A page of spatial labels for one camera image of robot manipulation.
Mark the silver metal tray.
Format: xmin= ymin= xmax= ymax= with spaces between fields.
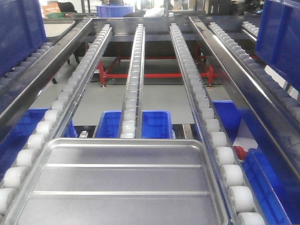
xmin=2 ymin=138 xmax=229 ymax=225

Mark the blue bin below middle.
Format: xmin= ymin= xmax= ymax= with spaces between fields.
xmin=94 ymin=110 xmax=173 ymax=139

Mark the blue bin below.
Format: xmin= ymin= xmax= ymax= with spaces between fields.
xmin=0 ymin=107 xmax=78 ymax=175
xmin=94 ymin=110 xmax=173 ymax=139
xmin=213 ymin=100 xmax=300 ymax=225

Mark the middle white roller track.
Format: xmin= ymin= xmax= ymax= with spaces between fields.
xmin=119 ymin=24 xmax=145 ymax=139

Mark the white roller track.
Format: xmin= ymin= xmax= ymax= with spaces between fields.
xmin=0 ymin=24 xmax=112 ymax=217
xmin=119 ymin=24 xmax=145 ymax=139
xmin=170 ymin=23 xmax=266 ymax=225

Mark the left white roller track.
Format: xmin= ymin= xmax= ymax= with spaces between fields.
xmin=0 ymin=24 xmax=112 ymax=217

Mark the blue crate in background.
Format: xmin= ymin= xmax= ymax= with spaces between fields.
xmin=96 ymin=5 xmax=133 ymax=18

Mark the right white roller track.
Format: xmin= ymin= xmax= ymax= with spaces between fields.
xmin=170 ymin=23 xmax=266 ymax=225

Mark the blue bin below left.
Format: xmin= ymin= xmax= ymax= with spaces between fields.
xmin=0 ymin=107 xmax=78 ymax=175

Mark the far right roller track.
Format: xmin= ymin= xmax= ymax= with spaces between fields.
xmin=209 ymin=22 xmax=300 ymax=122

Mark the blue bin upper left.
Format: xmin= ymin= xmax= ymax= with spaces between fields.
xmin=0 ymin=0 xmax=46 ymax=76

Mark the blue bin below right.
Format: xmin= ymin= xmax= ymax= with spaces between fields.
xmin=213 ymin=100 xmax=300 ymax=225

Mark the red metal floor frame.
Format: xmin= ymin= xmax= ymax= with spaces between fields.
xmin=97 ymin=41 xmax=217 ymax=87

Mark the right steel divider rail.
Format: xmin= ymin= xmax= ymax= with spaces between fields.
xmin=188 ymin=16 xmax=300 ymax=178

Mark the steel divider rail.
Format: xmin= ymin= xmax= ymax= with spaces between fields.
xmin=188 ymin=16 xmax=300 ymax=178
xmin=0 ymin=17 xmax=94 ymax=141

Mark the left steel divider rail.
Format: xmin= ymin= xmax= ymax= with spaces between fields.
xmin=0 ymin=17 xmax=94 ymax=141

